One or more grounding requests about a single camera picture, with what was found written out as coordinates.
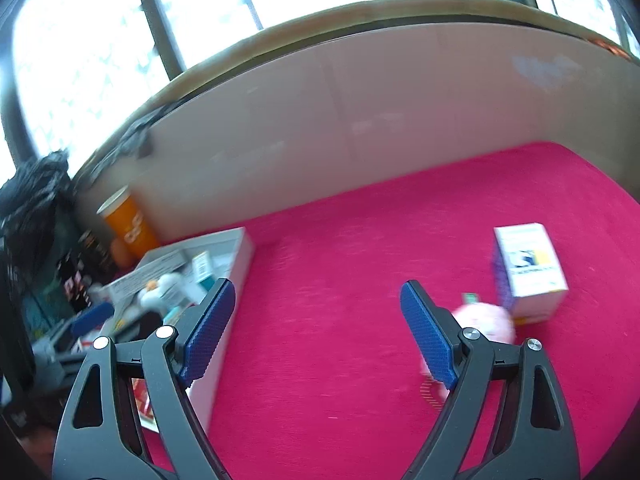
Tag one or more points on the white and purple box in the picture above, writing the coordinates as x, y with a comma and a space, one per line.
530, 265

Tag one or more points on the pink plush toy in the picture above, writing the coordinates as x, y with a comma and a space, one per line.
482, 322

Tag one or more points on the white tray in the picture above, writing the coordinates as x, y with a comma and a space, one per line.
239, 265

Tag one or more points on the grey cloth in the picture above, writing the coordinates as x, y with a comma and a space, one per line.
135, 137

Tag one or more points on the black can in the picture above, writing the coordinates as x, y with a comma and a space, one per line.
97, 252

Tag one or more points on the orange paper cup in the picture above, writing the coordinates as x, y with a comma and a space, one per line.
131, 225

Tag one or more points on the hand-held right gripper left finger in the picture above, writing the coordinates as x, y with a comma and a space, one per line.
207, 330

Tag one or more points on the black plastic bag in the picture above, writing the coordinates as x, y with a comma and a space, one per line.
35, 185

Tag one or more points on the white and teal box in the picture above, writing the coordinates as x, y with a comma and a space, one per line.
202, 266

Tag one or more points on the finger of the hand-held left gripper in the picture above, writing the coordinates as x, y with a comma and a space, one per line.
92, 319

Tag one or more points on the black printed box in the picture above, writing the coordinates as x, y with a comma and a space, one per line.
75, 280

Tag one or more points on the white plush toy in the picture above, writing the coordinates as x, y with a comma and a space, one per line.
167, 290

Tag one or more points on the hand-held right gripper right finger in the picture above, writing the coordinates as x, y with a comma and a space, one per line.
430, 330

